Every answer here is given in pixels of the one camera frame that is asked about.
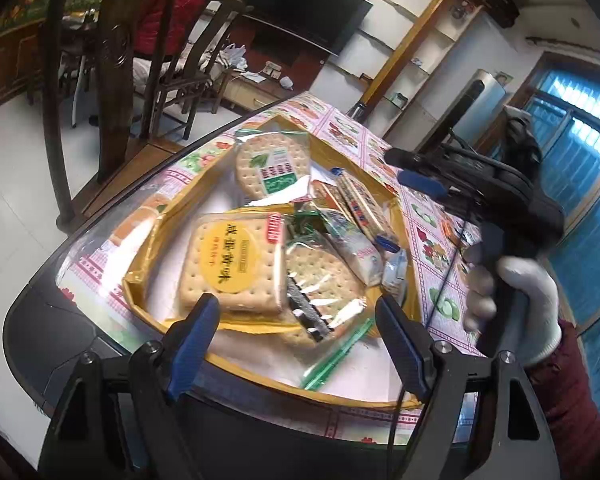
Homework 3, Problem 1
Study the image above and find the person's right hand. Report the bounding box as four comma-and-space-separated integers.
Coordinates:
462, 240, 564, 368

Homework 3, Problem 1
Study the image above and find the white plastic bag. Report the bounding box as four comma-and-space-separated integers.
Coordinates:
217, 42, 251, 71

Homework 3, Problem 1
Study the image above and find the square cracker packet yellow label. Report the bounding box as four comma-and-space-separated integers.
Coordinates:
177, 207, 289, 319

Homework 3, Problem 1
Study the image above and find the wooden sideboard cabinet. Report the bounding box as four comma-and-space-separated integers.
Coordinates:
0, 20, 49, 119

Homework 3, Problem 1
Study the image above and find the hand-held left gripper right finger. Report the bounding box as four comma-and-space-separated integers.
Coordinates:
375, 294, 561, 480

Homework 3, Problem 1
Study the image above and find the wooden television wall unit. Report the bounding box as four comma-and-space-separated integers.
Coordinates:
215, 0, 487, 132

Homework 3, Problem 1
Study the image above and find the person's right forearm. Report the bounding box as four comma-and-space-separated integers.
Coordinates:
522, 320, 600, 480

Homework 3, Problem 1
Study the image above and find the long striped cracker packet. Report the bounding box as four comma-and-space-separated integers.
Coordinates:
335, 172, 402, 254

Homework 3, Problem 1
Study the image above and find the window with blue glass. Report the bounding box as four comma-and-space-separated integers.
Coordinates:
505, 52, 600, 422

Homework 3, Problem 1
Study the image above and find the small blue snack packet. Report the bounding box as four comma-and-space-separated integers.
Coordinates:
380, 247, 411, 307

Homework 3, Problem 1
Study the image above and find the dark glass dining table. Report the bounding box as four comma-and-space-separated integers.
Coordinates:
2, 91, 483, 480

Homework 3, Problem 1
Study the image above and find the wooden chair with cushion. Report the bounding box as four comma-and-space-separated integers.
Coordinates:
140, 0, 254, 142

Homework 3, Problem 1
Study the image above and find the carved dark wooden chair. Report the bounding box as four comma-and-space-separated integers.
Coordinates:
40, 0, 182, 229

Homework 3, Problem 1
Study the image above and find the round cracker packet black label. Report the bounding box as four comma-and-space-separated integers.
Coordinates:
279, 241, 377, 392

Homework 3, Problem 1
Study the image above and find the low wooden coffee table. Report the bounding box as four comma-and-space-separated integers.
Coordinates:
220, 67, 302, 112

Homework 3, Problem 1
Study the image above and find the round cracker packet green label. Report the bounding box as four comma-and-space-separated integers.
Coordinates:
232, 129, 314, 204

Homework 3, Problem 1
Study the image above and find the yellow-edged cardboard box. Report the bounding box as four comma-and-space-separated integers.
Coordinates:
122, 114, 426, 411

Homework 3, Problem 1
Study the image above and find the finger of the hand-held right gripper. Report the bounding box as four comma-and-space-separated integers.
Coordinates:
384, 147, 451, 173
397, 169, 453, 202

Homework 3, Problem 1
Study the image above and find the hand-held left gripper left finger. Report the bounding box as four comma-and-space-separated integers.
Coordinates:
37, 292, 221, 480

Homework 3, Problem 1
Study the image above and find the standing air conditioner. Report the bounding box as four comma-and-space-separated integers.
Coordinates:
420, 67, 509, 157

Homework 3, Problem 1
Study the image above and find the white and green snack packet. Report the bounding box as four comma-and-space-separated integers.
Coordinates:
290, 207, 384, 287

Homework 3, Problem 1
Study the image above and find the flat screen television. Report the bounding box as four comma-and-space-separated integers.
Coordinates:
235, 0, 375, 57

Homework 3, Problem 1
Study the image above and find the black wall speaker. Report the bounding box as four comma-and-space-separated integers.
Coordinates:
472, 0, 522, 29

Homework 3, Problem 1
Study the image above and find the floral glass screen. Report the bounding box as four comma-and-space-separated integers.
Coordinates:
0, 0, 106, 42

